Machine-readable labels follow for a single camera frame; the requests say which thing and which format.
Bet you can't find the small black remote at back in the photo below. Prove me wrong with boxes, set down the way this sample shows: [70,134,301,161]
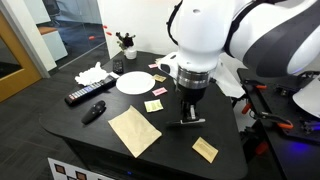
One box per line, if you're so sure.
[113,59,124,74]

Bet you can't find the dark dried flowers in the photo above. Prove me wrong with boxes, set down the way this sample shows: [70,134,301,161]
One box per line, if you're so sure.
[116,32,135,50]

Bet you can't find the yellow sticky note packet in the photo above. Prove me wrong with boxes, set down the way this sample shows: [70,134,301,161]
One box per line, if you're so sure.
[144,99,163,113]

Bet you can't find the crumpled white tissue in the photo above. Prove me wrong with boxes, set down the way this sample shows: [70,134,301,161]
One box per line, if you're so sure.
[75,62,119,86]

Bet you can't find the long black remote control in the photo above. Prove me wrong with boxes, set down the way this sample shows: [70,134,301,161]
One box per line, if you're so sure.
[64,76,116,106]

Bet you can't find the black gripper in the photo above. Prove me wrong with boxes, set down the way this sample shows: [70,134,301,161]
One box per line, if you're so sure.
[175,84,206,122]

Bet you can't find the large brown paper bag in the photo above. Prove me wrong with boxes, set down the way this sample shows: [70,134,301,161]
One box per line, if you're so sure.
[108,106,162,158]

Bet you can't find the pink sugar packet centre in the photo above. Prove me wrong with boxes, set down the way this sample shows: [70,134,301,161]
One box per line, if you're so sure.
[152,87,167,96]

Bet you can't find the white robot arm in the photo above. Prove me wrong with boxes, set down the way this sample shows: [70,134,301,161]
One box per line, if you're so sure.
[160,0,320,124]

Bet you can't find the small black curved remote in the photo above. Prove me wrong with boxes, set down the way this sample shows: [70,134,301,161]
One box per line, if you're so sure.
[81,100,106,125]

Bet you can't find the pink sugar packet near napkins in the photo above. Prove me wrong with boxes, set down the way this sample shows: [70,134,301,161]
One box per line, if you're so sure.
[148,64,158,69]

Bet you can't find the white round plate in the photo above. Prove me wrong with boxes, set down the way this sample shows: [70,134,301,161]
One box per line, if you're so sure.
[116,71,155,95]

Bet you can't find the small tan packet near plate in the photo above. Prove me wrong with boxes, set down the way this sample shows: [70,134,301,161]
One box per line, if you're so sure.
[152,74,167,83]

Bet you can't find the black side table with clamps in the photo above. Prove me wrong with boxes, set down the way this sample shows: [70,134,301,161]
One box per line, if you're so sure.
[237,68,320,180]

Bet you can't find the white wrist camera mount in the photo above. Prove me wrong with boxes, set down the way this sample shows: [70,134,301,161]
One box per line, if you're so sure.
[157,52,178,80]

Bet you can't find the white flower pot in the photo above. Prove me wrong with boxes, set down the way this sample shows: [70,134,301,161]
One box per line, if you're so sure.
[124,47,137,60]

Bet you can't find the tan packet at front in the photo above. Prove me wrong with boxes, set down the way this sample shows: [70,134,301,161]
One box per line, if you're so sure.
[192,137,219,163]

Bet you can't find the checkerboard calibration board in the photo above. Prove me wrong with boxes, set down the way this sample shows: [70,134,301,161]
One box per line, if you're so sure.
[48,158,113,180]

